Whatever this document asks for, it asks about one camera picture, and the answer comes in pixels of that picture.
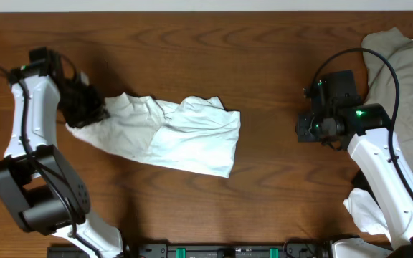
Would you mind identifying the white Puma t-shirt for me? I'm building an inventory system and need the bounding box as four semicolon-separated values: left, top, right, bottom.
68;93;241;178

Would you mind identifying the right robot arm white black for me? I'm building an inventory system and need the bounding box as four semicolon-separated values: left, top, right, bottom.
296;104;413;257

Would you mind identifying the grey garment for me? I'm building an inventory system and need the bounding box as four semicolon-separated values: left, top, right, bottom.
361;27;413;205

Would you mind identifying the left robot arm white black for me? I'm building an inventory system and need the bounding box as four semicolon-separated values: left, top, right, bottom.
0;62;126;257

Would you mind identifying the white garment bottom right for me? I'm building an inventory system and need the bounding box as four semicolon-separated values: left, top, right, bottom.
343;188;391;241

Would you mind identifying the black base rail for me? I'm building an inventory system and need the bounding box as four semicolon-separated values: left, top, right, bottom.
47;236;394;258

